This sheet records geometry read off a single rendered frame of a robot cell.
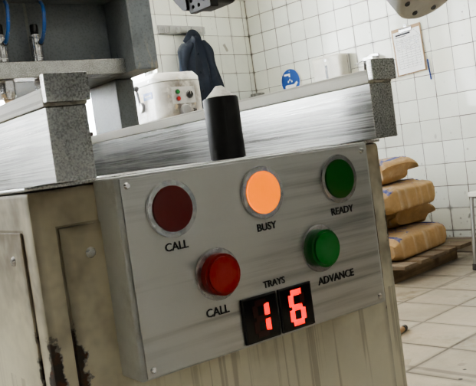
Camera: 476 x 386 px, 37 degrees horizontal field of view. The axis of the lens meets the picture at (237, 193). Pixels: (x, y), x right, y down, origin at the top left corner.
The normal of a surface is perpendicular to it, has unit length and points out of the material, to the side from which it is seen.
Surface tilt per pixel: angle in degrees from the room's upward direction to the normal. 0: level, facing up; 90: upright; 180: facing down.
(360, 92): 90
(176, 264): 90
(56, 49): 90
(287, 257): 90
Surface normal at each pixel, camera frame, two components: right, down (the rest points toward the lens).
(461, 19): -0.72, 0.14
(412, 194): 0.74, -0.07
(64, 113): 0.58, -0.04
